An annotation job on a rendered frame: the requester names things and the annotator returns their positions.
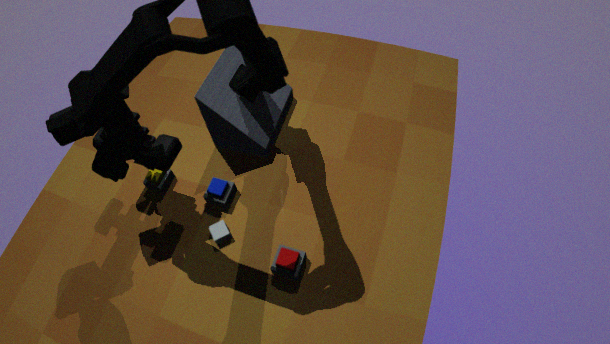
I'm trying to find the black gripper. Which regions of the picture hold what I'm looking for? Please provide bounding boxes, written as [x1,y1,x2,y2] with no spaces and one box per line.
[93,111,183,172]

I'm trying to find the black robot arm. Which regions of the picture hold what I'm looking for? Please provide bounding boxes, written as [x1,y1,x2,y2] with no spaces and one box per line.
[45,0,289,182]

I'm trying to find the red button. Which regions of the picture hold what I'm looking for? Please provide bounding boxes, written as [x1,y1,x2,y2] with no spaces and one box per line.
[270,245,306,281]

